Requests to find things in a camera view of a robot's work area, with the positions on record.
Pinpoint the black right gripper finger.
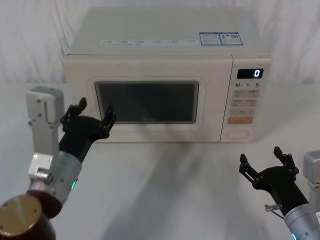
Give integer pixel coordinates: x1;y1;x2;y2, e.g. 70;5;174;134
272;146;300;176
238;153;262;189

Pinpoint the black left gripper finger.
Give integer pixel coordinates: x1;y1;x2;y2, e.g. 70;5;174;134
99;103;117;139
60;97;88;131

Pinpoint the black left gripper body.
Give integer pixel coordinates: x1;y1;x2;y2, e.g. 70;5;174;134
58;115;110;162

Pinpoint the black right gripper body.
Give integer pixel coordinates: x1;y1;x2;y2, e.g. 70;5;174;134
252;164;310;216

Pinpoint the oven control panel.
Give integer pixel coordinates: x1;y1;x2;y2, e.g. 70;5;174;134
220;55;273;144

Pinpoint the cream microwave oven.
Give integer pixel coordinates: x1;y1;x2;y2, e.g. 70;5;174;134
62;6;273;144

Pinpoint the white curtain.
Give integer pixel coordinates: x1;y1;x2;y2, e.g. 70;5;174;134
0;0;320;86

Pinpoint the white table cloth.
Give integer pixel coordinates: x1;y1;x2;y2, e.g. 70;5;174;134
0;81;320;240

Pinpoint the thin cable with silver plug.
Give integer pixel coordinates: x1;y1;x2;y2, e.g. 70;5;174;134
264;203;286;221

